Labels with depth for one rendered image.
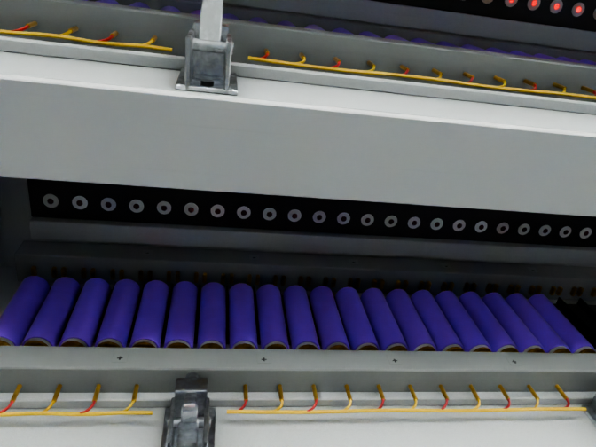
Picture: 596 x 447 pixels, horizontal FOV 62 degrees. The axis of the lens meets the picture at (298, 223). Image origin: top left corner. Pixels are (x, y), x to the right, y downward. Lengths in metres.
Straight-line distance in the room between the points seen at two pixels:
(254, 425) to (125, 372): 0.08
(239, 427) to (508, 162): 0.20
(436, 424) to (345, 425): 0.06
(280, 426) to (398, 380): 0.08
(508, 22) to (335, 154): 0.27
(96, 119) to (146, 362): 0.14
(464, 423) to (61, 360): 0.24
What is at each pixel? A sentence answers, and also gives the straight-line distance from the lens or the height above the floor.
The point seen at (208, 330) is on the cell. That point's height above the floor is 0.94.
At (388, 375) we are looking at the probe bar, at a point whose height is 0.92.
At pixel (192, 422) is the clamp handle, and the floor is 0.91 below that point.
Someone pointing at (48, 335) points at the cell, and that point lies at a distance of 0.34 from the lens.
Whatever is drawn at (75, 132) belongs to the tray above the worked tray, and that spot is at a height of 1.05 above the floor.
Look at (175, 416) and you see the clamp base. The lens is 0.29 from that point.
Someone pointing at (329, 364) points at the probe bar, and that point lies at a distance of 0.31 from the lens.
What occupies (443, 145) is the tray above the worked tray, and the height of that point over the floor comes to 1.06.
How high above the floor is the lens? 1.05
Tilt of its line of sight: 8 degrees down
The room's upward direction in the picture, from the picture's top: 5 degrees clockwise
